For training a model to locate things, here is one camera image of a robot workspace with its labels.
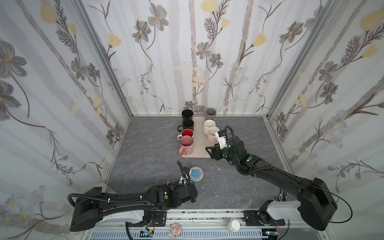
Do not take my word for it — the pink toy figure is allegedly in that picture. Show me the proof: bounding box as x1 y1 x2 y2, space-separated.
168 224 182 240

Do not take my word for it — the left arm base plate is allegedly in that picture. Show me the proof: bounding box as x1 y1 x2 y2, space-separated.
152 211 167 228

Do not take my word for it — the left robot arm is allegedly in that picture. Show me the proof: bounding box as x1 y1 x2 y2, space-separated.
67 161 198 232

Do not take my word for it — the dark pink mug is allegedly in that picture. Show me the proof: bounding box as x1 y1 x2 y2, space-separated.
179 136 194 157

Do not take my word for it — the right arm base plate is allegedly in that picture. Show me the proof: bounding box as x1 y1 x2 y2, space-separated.
243 210 264 227

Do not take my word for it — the blue butterfly mug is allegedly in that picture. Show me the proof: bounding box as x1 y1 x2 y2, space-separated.
190 167 204 187

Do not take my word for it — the light pink mug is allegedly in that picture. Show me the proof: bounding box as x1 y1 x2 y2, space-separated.
207 127 220 144

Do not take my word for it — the white round knob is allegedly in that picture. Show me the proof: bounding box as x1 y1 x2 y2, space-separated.
227 220 241 234

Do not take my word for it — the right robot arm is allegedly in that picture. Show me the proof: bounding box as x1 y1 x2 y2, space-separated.
206 126 338 231

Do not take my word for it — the white ribbed mug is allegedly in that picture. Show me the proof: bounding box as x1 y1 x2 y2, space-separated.
203 120 216 135

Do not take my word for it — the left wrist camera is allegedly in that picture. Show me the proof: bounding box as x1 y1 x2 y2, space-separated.
178 176 190 185

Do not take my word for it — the grey ceramic mug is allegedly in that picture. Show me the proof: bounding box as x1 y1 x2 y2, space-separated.
205 108 217 121

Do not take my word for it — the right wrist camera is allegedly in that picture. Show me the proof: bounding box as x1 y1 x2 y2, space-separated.
215 130 228 150

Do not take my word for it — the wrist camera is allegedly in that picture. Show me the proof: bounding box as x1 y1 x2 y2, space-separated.
215 130 228 150
178 176 190 185

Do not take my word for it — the cream white mug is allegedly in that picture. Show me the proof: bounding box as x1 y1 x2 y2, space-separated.
177 129 194 141

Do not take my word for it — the beige rectangular tray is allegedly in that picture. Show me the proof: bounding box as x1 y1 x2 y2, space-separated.
183 117 215 159

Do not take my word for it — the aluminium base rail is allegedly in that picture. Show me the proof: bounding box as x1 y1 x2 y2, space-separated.
79 208 289 240

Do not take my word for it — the black and white mug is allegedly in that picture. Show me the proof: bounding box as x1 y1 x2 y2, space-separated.
182 109 194 121

